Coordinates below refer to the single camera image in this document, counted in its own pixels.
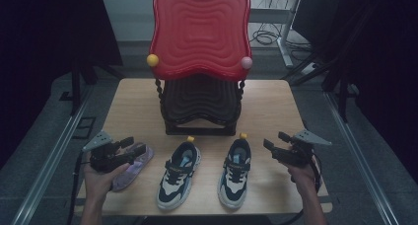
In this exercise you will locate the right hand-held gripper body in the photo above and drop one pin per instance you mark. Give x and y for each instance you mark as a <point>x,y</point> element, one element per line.
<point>294,154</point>

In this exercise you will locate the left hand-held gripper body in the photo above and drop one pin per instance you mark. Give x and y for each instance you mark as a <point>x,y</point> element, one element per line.
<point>105,159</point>

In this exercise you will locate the purple translucent sandal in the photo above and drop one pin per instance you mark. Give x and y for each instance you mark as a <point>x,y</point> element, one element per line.
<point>133,174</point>

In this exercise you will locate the black and white sneaker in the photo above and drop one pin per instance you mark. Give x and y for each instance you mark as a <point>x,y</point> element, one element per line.
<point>177,179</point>
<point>235,175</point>

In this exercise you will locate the red and black shoe rack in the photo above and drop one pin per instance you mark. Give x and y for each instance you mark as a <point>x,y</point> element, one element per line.
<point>200,34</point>

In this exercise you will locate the person's right hand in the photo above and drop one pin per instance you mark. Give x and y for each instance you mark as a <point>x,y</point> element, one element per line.
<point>302,177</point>

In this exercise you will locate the person's left hand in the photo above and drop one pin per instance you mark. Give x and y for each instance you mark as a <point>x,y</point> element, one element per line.
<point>98,184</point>

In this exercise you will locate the black tape strip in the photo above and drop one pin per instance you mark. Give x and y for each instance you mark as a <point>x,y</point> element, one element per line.
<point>80,202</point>

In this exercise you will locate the white power strip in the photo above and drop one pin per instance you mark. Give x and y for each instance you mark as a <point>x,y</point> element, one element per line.
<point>310,68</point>

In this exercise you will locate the black metal stand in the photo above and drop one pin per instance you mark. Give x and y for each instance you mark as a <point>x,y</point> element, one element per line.
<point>341,87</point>
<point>77,83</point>

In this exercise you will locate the grey metal floor rail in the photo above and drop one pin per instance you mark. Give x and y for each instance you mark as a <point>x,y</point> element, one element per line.
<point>361,159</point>
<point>49,165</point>

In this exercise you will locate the white desk frame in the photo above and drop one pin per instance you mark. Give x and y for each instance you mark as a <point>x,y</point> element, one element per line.
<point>284,27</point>

